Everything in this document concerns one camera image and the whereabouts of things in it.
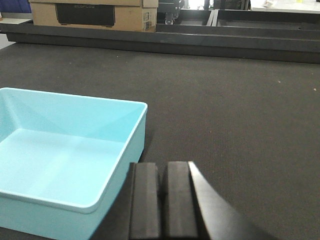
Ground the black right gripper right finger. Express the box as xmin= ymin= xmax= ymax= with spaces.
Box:
xmin=163 ymin=161 xmax=275 ymax=240

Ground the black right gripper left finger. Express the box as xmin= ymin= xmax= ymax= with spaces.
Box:
xmin=129 ymin=162 xmax=161 ymax=240

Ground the light blue plastic bin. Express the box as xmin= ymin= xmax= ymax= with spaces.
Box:
xmin=0 ymin=87 xmax=148 ymax=240

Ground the caster wheel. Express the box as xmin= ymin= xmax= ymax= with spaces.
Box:
xmin=164 ymin=12 xmax=174 ymax=25

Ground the cardboard box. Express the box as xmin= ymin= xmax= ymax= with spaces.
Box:
xmin=29 ymin=0 xmax=159 ymax=33

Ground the black conveyor frame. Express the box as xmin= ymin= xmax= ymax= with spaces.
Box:
xmin=0 ymin=9 xmax=320 ymax=64

